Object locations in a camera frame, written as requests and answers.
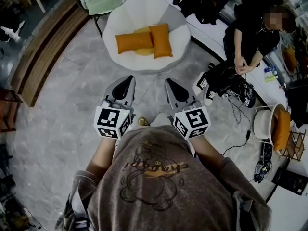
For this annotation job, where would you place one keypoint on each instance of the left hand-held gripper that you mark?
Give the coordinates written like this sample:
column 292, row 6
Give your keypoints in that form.
column 111, row 121

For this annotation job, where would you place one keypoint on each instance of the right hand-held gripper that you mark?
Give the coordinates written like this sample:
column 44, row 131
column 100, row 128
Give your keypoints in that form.
column 192, row 121

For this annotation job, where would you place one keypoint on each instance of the long orange cushion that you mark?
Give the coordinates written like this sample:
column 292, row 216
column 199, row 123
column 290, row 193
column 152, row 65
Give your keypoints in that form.
column 133, row 42

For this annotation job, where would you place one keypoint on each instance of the short orange cushion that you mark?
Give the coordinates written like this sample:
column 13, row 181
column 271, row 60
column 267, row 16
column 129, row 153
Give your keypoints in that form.
column 161, row 41

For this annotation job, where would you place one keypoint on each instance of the white petal armchair with backrest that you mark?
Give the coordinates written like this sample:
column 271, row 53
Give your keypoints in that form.
column 134, row 11

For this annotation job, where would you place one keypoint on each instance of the person's right forearm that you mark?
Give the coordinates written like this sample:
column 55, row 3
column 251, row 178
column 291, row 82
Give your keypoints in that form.
column 204, row 150

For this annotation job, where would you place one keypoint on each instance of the person's left forearm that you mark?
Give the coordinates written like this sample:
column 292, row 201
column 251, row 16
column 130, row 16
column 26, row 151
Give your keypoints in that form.
column 103, row 153

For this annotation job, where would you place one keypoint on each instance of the person's light trouser leg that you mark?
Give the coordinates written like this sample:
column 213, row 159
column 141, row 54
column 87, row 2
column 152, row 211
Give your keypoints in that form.
column 161, row 120

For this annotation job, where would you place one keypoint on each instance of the person's tan shoe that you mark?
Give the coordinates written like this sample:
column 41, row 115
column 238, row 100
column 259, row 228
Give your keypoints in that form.
column 143, row 121

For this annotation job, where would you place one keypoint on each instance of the yellow round seat pad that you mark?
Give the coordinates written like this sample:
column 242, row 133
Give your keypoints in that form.
column 144, row 52

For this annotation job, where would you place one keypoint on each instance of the white low platform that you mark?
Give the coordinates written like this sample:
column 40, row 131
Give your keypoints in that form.
column 207, row 36

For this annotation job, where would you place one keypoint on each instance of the black round chair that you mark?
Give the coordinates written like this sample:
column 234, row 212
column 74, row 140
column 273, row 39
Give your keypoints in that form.
column 96, row 20

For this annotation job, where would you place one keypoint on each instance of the brown wooden bench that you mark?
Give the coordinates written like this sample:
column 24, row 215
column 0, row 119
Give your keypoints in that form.
column 43, row 54

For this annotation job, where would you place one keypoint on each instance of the green folded blanket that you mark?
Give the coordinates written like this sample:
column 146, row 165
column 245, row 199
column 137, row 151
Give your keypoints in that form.
column 101, row 3

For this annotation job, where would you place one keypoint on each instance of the pile of black clothes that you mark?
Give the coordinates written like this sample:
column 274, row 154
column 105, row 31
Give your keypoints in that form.
column 202, row 7

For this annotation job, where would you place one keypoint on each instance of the small white round chair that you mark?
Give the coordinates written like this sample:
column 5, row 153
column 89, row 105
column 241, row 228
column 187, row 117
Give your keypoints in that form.
column 263, row 121

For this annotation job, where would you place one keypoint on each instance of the green bottle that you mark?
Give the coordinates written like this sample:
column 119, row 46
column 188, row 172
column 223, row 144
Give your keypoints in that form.
column 270, row 78

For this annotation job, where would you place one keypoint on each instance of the blue and white bottle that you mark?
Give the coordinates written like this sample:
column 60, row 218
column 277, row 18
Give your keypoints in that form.
column 270, row 69

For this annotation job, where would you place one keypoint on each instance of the orange cushion in small chair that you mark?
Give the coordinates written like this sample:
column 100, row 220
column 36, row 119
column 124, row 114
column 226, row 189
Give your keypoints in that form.
column 282, row 130

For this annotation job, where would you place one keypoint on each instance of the white round chair with rim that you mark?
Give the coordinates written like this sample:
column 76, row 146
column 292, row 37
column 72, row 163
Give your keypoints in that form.
column 284, row 56

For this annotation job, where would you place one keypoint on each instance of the person's brown printed shirt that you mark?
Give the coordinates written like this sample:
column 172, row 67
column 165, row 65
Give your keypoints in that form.
column 156, row 201

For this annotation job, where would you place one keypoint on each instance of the brown wooden stool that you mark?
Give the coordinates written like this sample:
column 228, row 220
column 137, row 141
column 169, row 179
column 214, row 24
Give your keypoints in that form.
column 9, row 109

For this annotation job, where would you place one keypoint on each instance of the orange cushion in rimmed chair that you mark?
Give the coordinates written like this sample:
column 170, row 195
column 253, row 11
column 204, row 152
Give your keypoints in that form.
column 290, row 58

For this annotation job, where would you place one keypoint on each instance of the black monitor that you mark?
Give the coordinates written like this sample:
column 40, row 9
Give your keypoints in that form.
column 298, row 102

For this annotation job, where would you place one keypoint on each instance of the small wooden rack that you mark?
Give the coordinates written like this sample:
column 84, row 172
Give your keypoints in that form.
column 294, row 145

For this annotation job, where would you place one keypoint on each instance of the black flat box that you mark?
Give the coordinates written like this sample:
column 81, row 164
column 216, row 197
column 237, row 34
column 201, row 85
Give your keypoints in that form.
column 290, row 180

